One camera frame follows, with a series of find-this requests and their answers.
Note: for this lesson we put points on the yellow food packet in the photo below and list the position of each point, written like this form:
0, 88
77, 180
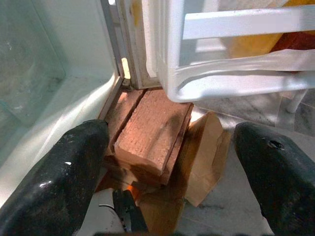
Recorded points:
253, 44

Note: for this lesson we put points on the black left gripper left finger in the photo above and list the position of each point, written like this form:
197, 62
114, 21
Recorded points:
49, 184

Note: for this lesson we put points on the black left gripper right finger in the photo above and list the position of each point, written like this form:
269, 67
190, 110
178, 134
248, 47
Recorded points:
283, 184

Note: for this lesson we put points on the grey steel fridge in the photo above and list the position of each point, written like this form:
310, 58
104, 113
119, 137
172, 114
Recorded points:
73, 49

